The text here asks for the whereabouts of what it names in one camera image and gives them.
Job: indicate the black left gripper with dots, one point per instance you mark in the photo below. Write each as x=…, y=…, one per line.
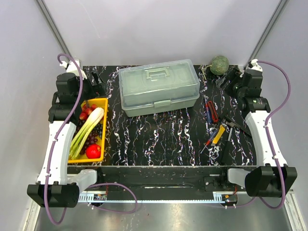
x=97, y=90

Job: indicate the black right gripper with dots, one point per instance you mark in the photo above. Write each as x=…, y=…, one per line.
x=233, y=75

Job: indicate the translucent green tool box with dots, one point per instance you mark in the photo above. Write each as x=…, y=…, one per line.
x=156, y=88

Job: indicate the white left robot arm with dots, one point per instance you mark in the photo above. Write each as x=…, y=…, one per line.
x=53, y=187

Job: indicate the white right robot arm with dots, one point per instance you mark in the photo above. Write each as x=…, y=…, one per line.
x=272, y=176

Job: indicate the red black utility tool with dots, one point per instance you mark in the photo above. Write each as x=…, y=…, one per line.
x=213, y=112

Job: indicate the green melon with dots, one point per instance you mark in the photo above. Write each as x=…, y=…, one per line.
x=219, y=65

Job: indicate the yellow plastic bin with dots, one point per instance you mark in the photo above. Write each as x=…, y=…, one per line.
x=102, y=103

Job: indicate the blue red screwdriver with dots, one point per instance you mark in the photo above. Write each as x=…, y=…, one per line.
x=208, y=114

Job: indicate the yellow utility knife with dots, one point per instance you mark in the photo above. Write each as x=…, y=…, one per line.
x=219, y=134

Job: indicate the dark purple grapes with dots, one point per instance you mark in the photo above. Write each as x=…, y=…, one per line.
x=95, y=137

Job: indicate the small red screwdriver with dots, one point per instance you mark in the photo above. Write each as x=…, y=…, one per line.
x=212, y=136

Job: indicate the white green leek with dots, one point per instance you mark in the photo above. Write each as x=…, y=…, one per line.
x=80, y=138

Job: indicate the red apple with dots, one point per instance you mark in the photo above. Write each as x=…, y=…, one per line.
x=93, y=151

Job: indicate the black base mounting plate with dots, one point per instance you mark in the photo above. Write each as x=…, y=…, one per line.
x=166, y=183

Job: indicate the left aluminium frame post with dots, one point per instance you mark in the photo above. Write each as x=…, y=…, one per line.
x=52, y=26

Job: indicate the aluminium frame post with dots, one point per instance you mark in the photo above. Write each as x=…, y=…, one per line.
x=52, y=26
x=269, y=27

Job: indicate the right aluminium frame post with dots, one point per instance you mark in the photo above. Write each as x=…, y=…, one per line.
x=269, y=27

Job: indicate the white slotted cable duct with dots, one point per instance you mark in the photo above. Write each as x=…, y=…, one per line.
x=215, y=198

